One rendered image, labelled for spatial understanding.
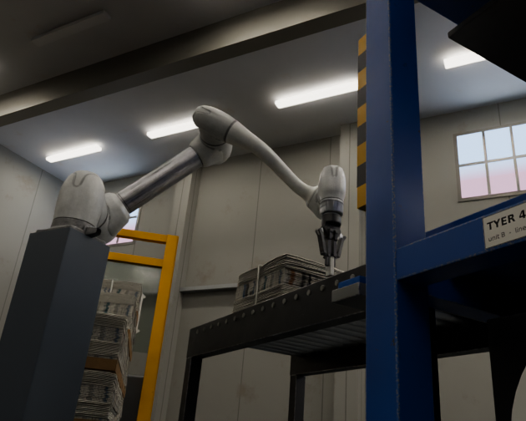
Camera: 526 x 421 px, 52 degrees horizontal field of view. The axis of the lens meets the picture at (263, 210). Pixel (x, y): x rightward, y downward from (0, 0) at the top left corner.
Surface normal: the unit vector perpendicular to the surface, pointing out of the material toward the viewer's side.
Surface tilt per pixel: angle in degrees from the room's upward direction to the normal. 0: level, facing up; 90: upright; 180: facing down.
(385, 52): 90
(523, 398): 90
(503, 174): 90
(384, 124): 90
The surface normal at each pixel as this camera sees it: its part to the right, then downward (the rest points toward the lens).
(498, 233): -0.86, -0.27
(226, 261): -0.46, -0.40
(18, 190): 0.88, -0.13
